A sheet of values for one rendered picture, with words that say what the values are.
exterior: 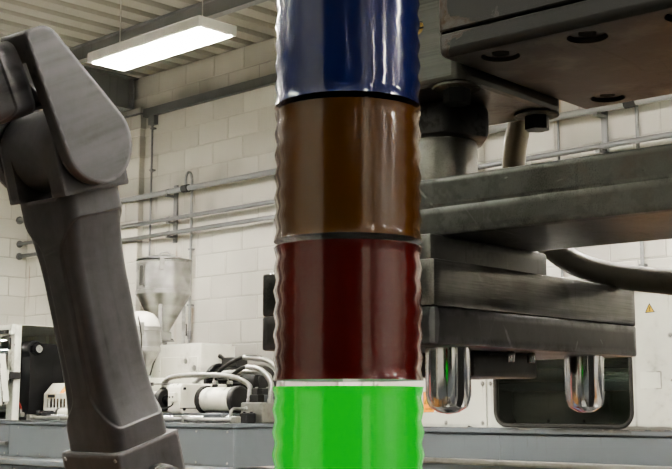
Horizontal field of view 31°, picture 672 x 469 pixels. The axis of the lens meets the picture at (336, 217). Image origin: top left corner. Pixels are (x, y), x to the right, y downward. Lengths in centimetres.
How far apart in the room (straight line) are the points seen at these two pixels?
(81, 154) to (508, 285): 43
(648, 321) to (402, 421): 541
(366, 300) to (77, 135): 62
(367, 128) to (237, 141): 1041
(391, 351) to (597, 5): 24
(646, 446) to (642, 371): 33
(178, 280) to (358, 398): 883
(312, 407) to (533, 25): 26
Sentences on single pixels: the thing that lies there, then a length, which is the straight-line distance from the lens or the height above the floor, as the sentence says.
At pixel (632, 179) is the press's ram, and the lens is 51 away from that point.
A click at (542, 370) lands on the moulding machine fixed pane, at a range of 601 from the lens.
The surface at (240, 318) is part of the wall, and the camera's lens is 1044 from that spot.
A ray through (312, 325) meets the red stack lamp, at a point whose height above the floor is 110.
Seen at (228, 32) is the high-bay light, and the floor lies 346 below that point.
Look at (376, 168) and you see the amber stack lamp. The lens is 30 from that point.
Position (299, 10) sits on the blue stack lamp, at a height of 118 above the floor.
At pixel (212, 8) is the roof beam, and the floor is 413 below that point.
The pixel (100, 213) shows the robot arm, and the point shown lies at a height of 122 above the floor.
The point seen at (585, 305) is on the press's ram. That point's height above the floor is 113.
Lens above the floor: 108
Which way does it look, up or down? 9 degrees up
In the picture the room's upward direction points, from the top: straight up
